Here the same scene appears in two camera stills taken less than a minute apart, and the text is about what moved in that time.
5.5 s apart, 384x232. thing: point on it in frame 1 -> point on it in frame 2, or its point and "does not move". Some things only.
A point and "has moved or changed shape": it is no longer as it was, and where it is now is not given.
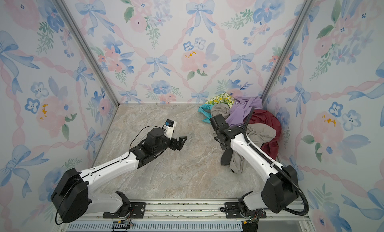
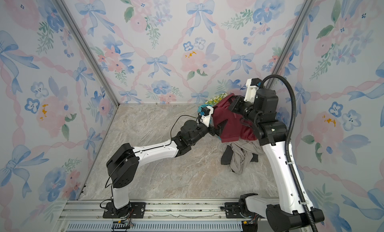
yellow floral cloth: x=223 y=98 does not move
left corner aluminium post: x=63 y=8 does not move
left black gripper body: x=167 y=144 -> x=201 y=131
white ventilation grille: x=188 y=226 does not move
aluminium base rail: x=246 y=210 does not move
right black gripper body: x=218 y=136 -> x=248 y=108
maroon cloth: x=262 y=116 has moved or changed shape
